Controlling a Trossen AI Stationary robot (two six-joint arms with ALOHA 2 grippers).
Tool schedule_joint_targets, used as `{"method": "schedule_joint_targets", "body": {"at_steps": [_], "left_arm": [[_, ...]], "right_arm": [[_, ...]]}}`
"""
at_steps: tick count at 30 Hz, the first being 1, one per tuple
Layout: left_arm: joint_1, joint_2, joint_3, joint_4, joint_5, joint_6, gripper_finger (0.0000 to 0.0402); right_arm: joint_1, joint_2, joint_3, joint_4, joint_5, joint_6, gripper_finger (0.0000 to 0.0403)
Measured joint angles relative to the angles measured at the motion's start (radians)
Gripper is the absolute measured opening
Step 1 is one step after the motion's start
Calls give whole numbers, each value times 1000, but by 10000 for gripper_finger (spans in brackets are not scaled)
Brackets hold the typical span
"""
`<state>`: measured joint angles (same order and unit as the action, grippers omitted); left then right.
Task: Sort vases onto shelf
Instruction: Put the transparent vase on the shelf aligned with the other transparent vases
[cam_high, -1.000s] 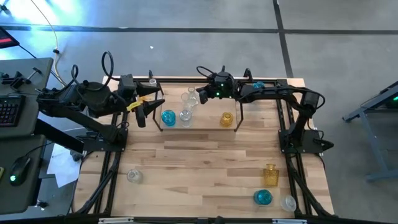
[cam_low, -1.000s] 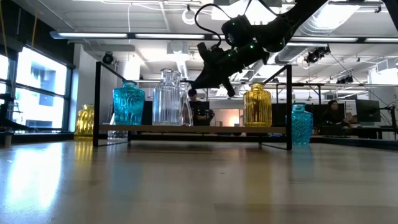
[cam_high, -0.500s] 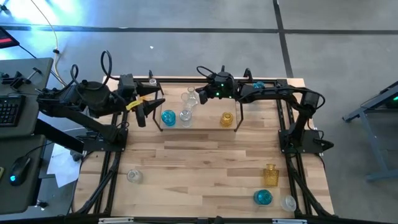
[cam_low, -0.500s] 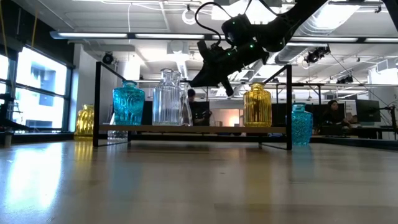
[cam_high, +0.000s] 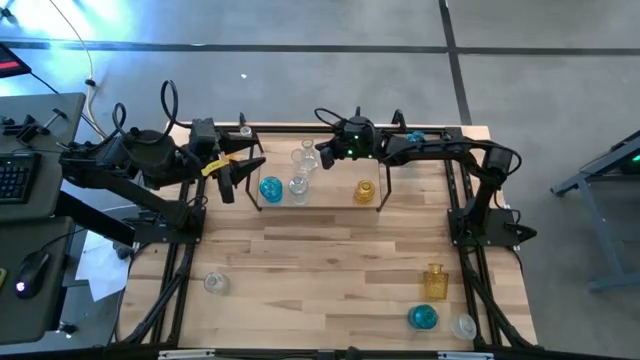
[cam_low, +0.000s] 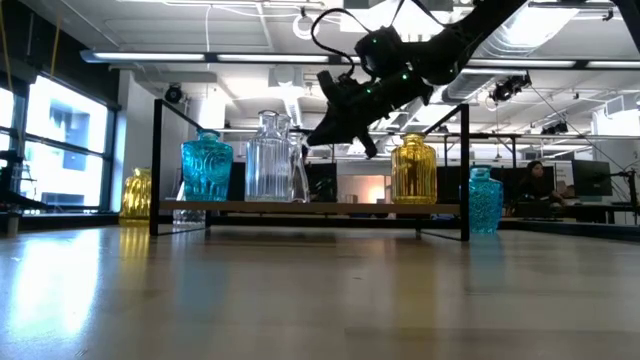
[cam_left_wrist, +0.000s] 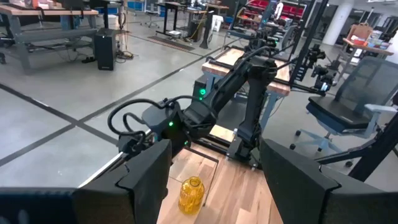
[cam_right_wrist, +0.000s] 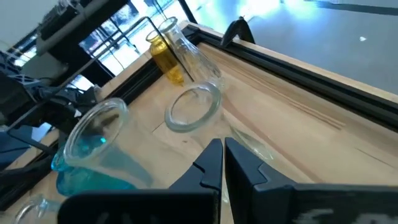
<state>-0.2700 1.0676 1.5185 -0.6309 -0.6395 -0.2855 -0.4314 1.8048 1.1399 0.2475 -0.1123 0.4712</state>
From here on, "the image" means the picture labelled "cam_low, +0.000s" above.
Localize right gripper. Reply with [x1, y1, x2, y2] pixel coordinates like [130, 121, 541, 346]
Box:
[305, 74, 437, 161]

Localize yellow ribbed wide-mouth vase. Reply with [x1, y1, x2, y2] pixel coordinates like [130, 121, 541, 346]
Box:
[390, 132, 439, 205]

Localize clear ribbed glass vase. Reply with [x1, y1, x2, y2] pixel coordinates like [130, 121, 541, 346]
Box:
[244, 109, 292, 203]

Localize teal embossed glass vase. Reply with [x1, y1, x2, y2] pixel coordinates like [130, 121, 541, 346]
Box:
[180, 128, 235, 203]

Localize yellow glass vase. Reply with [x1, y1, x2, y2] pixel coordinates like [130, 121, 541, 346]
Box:
[121, 167, 152, 221]

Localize black computer monitor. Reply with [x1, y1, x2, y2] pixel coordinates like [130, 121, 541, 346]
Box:
[572, 159, 613, 198]
[230, 160, 247, 202]
[305, 162, 338, 202]
[499, 165, 557, 207]
[436, 165, 464, 204]

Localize long linear ceiling light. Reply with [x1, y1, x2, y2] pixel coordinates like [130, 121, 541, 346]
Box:
[79, 48, 640, 71]

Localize white ceiling light panel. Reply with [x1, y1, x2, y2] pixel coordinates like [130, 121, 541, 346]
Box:
[339, 0, 454, 36]

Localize teal hobnail glass vase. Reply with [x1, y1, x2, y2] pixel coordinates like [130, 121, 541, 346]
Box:
[468, 166, 505, 235]

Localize black track spotlight cluster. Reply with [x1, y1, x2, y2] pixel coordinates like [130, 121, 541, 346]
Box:
[541, 120, 570, 136]
[488, 73, 533, 105]

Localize person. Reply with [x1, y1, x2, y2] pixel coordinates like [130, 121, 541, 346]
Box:
[516, 159, 570, 208]

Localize office desk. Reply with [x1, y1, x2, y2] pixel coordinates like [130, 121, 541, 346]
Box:
[549, 198, 640, 225]

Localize large window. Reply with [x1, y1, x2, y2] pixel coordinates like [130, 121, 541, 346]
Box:
[0, 74, 120, 215]

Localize black equipment stand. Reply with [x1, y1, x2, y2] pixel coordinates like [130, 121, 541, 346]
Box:
[0, 148, 57, 239]

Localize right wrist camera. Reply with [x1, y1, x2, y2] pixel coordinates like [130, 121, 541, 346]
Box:
[317, 69, 349, 109]

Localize wooden shelf black metal frame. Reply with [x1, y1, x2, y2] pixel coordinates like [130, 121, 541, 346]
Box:
[149, 98, 471, 242]

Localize black aluminium table frame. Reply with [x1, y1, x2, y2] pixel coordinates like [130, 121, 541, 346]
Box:
[0, 212, 640, 245]

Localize white ring pendant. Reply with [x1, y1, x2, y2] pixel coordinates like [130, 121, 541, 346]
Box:
[292, 12, 321, 41]

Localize silver ventilation duct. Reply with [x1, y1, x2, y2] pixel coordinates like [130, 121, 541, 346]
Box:
[439, 0, 581, 105]

